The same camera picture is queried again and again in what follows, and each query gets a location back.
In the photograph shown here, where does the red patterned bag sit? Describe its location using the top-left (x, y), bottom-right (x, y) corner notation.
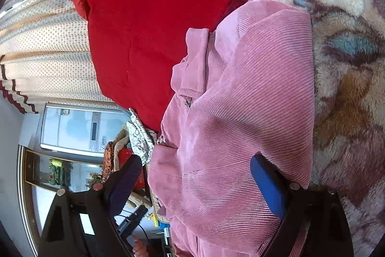
top-left (118, 147), bottom-right (146, 189)

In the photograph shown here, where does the cream dotted curtain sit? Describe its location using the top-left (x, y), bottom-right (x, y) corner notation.
top-left (1, 0), bottom-right (117, 113)

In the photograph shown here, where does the red bed blanket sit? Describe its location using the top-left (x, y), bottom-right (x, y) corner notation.
top-left (70, 0), bottom-right (232, 131)

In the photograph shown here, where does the person's hand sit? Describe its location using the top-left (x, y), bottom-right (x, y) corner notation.
top-left (133, 236), bottom-right (149, 257)

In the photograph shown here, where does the white crackle-pattern folded cloth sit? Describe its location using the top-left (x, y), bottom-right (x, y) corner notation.
top-left (126, 108), bottom-right (158, 166)

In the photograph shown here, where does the window with white frame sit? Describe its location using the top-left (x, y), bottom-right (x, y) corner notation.
top-left (40, 103), bottom-right (128, 158)

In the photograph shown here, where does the floral plush blanket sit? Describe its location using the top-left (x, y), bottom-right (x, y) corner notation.
top-left (230, 0), bottom-right (384, 256)

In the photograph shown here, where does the gold framed mirror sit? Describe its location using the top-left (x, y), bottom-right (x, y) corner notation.
top-left (16, 145), bottom-right (102, 256)

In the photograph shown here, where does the pink corduroy jacket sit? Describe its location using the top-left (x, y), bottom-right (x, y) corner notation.
top-left (148, 0), bottom-right (314, 256)

